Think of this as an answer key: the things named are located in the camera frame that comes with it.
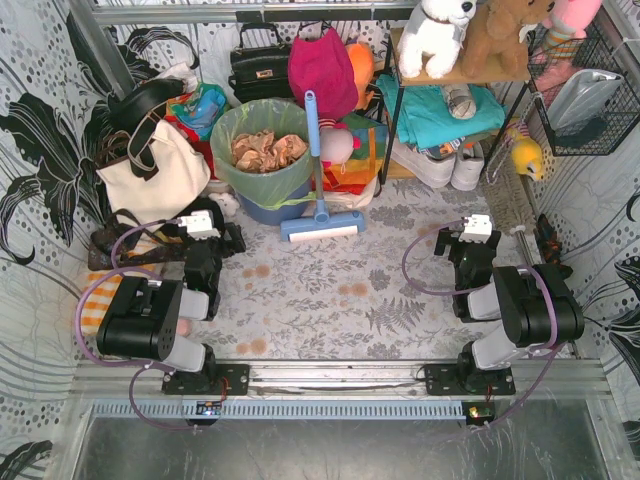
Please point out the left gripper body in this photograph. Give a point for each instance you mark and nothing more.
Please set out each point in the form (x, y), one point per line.
(232, 240)

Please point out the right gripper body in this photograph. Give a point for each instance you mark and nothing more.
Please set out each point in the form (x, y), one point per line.
(445, 241)

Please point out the blue plastic trash bin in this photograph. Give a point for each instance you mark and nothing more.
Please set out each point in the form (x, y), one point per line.
(292, 207)

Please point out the green plastic trash bag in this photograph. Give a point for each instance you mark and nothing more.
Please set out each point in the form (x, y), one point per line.
(280, 116)

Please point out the blue floor mop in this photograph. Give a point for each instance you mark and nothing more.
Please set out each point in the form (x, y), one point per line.
(321, 224)

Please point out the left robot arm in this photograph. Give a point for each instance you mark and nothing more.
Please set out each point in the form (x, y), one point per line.
(142, 321)

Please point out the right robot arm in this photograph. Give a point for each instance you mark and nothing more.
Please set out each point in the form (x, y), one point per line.
(534, 310)

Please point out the cream canvas tote bag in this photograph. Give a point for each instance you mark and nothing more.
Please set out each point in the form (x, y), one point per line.
(179, 176)

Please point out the rainbow striped bag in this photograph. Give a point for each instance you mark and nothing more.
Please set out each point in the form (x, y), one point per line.
(365, 163)

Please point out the magenta fabric bag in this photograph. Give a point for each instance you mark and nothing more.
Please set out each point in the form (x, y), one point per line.
(323, 66)

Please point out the white fluffy plush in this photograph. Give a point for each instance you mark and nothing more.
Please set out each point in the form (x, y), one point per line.
(227, 203)

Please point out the white sneakers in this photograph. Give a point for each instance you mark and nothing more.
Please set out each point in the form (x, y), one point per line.
(460, 169)

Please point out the orange checkered cloth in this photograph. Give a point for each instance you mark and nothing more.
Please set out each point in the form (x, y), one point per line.
(98, 302)

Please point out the yellow plush toy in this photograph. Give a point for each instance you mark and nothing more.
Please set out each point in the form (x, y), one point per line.
(526, 154)

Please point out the crumpled brown paper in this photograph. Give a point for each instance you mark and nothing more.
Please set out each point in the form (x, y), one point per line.
(263, 152)

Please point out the colourful folded clothes stack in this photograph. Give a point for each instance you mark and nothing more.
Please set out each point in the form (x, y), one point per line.
(194, 116)

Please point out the teal folded cloth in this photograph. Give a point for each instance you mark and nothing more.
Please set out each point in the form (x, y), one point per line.
(424, 119)

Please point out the pink round plush doll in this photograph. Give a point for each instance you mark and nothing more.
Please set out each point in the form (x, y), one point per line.
(337, 143)

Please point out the black leather handbag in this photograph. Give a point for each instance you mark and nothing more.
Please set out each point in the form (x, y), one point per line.
(261, 72)

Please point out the silver foil pouch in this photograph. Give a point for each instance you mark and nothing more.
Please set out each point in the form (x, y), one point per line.
(582, 97)

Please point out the wooden shelf rack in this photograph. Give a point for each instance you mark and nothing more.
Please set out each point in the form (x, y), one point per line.
(391, 102)

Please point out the brown teddy bear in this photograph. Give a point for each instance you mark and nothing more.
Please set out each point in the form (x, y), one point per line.
(498, 29)

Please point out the orange plush toy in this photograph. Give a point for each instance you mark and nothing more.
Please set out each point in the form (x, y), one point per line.
(362, 61)

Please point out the white plush dog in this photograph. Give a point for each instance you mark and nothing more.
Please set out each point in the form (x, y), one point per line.
(433, 37)

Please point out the pink plush toy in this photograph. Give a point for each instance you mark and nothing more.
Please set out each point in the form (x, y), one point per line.
(568, 21)

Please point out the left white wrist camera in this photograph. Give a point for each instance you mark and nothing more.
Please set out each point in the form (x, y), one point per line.
(199, 225)

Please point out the dark brown strap bag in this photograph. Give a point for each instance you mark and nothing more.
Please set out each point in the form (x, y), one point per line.
(123, 241)

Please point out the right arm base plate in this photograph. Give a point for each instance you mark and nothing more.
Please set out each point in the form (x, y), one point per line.
(452, 380)

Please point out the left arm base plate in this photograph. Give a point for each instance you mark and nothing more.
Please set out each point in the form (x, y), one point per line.
(231, 379)

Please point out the black wire basket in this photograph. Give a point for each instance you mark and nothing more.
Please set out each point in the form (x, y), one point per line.
(551, 68)

